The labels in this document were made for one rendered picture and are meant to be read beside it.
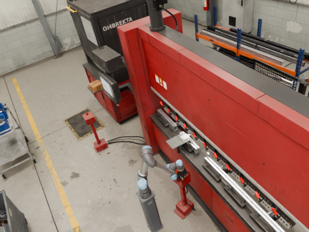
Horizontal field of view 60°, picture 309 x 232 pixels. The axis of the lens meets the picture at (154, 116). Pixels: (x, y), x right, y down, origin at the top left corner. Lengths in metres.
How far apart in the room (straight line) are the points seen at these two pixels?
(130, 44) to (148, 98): 0.91
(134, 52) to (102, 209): 2.39
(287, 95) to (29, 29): 8.22
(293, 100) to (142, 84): 2.35
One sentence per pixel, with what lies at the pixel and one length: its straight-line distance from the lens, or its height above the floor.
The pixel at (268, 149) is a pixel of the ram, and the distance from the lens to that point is 2.27.
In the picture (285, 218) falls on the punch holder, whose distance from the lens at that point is 2.66.
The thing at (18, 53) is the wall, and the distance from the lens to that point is 9.50.
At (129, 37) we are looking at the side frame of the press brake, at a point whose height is 2.20.
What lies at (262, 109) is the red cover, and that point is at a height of 2.25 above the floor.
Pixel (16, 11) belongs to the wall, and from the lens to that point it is 9.20.
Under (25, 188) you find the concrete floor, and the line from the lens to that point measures 5.33.
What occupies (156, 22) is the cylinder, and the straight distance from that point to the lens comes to 3.33.
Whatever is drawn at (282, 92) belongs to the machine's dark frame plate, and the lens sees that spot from 2.16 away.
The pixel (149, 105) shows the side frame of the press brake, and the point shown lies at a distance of 4.16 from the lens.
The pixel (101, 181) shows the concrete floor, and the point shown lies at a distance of 4.74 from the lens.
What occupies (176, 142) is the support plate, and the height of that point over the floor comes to 1.00.
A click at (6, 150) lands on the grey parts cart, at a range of 5.78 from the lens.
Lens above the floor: 3.53
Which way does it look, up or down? 39 degrees down
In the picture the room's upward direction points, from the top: 11 degrees counter-clockwise
